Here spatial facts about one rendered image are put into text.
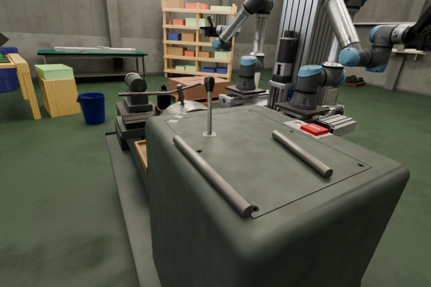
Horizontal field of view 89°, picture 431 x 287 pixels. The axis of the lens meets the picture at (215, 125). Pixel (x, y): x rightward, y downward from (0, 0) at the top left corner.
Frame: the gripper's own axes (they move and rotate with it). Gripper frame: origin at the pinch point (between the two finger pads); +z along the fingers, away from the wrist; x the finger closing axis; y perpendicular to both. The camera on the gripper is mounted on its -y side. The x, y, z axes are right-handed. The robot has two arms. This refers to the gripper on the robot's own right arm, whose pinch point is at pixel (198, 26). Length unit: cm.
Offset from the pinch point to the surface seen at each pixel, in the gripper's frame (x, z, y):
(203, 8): 496, 361, -13
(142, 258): -133, -64, 87
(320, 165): -121, -124, 15
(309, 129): -99, -117, 18
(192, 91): 194, 179, 150
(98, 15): 277, 616, 3
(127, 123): -93, -11, 49
